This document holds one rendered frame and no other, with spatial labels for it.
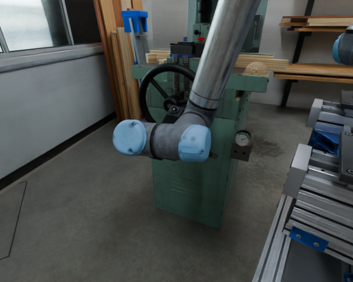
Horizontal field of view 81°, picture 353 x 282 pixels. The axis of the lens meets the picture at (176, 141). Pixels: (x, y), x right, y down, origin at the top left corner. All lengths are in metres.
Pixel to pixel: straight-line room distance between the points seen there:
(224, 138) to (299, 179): 0.46
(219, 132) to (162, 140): 0.58
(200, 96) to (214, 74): 0.06
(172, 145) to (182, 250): 0.93
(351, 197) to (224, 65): 0.39
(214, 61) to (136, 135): 0.22
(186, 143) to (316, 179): 0.33
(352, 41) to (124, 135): 0.91
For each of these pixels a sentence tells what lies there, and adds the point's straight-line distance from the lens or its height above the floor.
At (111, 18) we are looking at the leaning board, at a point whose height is 1.12.
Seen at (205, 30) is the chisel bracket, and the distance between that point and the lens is 1.00.
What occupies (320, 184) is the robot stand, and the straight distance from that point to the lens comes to 0.58.
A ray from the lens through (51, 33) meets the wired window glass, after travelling 2.22.
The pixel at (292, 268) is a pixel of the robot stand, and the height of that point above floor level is 0.21.
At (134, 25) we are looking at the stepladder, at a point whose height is 1.06.
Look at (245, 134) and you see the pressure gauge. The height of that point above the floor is 0.69.
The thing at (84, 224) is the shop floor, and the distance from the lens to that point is 1.48.
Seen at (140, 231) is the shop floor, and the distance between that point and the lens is 1.35.
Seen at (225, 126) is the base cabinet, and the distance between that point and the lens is 0.94.
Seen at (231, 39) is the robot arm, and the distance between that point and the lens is 0.45.
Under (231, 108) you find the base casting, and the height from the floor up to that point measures 0.76.
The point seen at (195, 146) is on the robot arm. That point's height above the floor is 0.87.
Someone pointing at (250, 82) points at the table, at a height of 0.87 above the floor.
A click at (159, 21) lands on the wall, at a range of 3.60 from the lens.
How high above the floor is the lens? 1.07
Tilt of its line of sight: 30 degrees down
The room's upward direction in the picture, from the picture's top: straight up
